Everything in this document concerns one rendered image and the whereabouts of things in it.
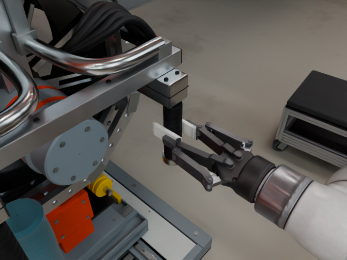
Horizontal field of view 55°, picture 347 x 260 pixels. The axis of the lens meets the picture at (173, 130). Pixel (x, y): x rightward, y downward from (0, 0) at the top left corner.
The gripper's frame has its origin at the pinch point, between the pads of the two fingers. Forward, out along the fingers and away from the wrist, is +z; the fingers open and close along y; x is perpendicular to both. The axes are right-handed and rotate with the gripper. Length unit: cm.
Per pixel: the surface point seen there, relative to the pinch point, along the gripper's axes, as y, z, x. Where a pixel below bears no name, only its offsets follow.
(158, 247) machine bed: 8, 16, -75
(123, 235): 1, 26, -68
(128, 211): 8, 30, -65
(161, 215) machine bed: 20, 25, -75
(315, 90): 107, 5, -49
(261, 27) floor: 218, 95, -83
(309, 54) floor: 202, 43, -83
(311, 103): 96, 2, -49
